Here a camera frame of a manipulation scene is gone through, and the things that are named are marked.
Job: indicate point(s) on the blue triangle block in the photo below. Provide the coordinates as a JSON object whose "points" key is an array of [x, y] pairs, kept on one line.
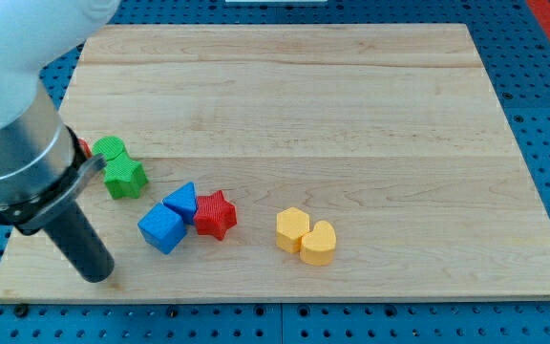
{"points": [[183, 202]]}

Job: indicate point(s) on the white object at top edge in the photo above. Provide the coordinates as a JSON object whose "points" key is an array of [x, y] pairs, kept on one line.
{"points": [[276, 1]]}

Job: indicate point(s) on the yellow heart block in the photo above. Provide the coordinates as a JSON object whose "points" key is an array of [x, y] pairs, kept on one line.
{"points": [[319, 245]]}

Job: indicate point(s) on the green star block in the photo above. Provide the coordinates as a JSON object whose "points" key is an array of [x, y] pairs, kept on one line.
{"points": [[124, 177]]}

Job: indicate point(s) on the red circle block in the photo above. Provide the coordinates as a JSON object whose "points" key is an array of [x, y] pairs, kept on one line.
{"points": [[85, 148]]}

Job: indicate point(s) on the red star block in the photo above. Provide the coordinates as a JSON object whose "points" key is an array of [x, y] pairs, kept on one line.
{"points": [[215, 215]]}

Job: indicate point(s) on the wooden board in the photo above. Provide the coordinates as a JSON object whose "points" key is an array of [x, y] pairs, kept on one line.
{"points": [[392, 133]]}

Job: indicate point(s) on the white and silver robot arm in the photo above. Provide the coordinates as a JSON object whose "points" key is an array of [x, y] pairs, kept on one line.
{"points": [[43, 167]]}

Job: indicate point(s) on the yellow hexagon block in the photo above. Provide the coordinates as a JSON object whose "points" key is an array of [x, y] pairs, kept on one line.
{"points": [[292, 225]]}

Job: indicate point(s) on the blue cube block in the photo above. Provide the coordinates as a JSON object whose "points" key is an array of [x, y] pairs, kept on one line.
{"points": [[162, 228]]}

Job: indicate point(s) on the green circle block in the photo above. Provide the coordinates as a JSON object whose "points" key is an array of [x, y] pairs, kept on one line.
{"points": [[110, 148]]}

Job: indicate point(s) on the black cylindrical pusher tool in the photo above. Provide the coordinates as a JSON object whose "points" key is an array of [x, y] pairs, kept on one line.
{"points": [[78, 241]]}

